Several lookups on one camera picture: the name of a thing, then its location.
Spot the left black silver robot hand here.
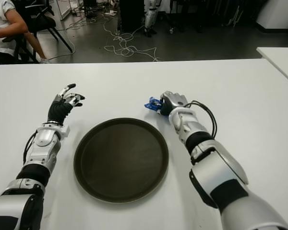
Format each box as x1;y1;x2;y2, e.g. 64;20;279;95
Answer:
47;83;86;126

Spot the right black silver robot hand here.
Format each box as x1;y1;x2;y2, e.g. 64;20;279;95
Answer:
159;90;190;118

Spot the blue Oreo cookie package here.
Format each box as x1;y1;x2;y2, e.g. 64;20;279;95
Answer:
144;96;170;118

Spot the round dark brown tray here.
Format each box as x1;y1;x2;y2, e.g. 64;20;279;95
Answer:
73;117;169;204

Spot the white humanoid robot in background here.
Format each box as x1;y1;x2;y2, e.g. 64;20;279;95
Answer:
144;0;162;38

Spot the black office chair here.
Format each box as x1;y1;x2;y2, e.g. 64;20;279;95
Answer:
2;0;73;63

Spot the seated person in white shirt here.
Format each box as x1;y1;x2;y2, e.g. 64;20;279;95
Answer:
0;0;51;72

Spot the white side table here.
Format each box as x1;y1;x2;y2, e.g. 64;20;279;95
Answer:
256;47;288;87

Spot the white cabinet with black base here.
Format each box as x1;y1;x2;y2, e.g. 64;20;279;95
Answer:
255;0;288;31

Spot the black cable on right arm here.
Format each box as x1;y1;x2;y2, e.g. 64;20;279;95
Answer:
188;100;218;138

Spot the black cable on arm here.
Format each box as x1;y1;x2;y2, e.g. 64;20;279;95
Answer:
188;100;218;138
23;130;39;165

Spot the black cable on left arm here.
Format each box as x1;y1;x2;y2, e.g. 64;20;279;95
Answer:
23;130;39;165

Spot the tangled white floor cable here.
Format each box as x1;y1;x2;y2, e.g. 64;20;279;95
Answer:
103;7;160;62

